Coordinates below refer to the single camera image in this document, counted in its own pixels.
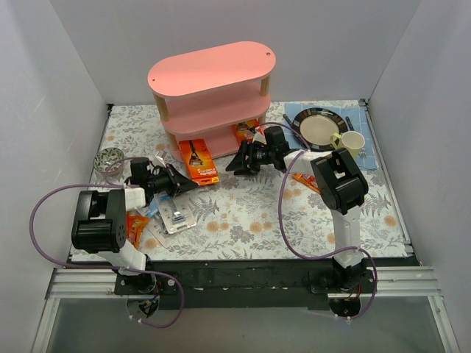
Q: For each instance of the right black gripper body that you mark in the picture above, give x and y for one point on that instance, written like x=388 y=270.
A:
x=249 y=157

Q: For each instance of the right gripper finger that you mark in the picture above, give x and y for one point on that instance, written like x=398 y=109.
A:
x=245 y=169
x=242 y=156

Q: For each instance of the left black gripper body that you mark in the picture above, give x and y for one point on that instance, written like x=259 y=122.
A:
x=171 y=180

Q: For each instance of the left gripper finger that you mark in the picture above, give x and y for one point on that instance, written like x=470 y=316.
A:
x=184 y=186
x=178 y=178

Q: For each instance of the small orange Gillette Fusion box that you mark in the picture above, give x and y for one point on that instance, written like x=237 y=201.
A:
x=198 y=162

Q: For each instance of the clear blister razor pack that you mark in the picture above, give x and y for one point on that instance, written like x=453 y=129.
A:
x=175 y=213

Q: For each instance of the large orange Gillette Fusion5 box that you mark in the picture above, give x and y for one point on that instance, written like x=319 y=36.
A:
x=242 y=131

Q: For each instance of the blue card razor pack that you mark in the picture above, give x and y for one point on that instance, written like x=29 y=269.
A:
x=156 y=225

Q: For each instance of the orange Bic razor bag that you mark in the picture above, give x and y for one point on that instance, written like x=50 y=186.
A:
x=308 y=181
x=135 y=226

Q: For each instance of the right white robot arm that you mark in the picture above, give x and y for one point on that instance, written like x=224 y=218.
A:
x=342 y=188

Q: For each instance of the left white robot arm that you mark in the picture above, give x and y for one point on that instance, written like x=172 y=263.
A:
x=100 y=221

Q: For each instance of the pink three-tier shelf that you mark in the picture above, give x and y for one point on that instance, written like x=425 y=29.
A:
x=203 y=94

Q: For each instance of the dark rimmed cream plate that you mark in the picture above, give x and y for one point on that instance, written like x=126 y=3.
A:
x=316 y=125

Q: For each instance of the pale yellow mug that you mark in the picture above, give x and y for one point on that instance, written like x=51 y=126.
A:
x=352 y=141

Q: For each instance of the silver fork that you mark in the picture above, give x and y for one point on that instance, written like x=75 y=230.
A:
x=363 y=154

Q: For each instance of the blue checked placemat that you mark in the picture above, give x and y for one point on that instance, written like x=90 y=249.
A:
x=358 y=119

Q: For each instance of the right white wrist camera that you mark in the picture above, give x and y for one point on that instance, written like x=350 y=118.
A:
x=258 y=135

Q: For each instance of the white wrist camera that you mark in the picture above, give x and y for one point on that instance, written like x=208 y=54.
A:
x=159 y=159
x=258 y=135

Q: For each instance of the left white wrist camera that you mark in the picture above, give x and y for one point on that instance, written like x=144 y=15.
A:
x=159 y=159

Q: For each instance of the black handled knife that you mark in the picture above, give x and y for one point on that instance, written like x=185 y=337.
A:
x=349 y=123

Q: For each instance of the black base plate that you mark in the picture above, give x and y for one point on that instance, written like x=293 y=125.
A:
x=257 y=283

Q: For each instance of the aluminium frame rail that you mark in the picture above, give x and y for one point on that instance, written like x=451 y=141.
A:
x=399 y=281

